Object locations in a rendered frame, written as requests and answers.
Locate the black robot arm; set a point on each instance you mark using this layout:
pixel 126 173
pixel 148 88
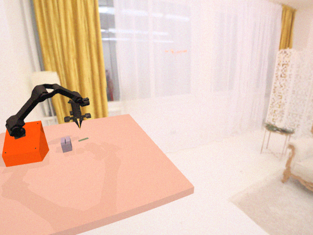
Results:
pixel 15 123

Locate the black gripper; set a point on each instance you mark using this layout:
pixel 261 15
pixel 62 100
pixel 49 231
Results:
pixel 77 114

